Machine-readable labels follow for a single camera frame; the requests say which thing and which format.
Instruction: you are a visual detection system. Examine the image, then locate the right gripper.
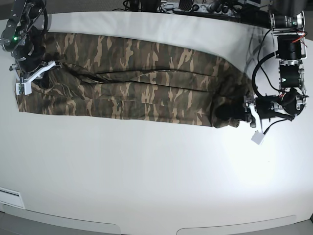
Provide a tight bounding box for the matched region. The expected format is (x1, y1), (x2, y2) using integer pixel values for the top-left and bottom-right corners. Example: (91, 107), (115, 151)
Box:
(12, 46), (53, 89)

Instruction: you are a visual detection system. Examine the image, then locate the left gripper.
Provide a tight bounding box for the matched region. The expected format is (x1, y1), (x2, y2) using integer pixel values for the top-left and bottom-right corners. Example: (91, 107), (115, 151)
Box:
(212, 95), (281, 127)

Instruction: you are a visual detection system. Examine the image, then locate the camouflage T-shirt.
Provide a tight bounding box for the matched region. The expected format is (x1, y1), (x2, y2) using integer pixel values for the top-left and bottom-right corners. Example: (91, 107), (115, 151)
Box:
(15, 32), (254, 129)

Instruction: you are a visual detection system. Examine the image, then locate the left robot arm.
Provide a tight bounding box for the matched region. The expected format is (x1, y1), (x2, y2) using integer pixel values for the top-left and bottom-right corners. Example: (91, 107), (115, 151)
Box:
(241, 0), (307, 130)

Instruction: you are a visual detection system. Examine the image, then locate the white label plate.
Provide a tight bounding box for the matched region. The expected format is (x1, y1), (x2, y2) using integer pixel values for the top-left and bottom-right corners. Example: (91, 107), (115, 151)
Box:
(0, 188), (25, 210)

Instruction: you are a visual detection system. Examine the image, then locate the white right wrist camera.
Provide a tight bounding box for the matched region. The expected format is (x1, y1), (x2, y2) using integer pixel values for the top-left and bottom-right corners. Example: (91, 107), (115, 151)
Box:
(9, 61), (61, 95)

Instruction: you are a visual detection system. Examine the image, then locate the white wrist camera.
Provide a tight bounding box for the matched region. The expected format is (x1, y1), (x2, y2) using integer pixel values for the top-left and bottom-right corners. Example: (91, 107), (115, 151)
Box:
(9, 61), (61, 95)
(245, 102), (266, 145)

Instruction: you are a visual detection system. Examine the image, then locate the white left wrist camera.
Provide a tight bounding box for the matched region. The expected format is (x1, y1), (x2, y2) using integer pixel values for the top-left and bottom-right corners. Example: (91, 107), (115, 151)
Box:
(245, 102), (266, 145)

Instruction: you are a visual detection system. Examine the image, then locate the black cable clutter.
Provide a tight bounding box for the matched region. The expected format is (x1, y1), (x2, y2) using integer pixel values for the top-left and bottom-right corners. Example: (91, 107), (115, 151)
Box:
(119, 0), (267, 20)

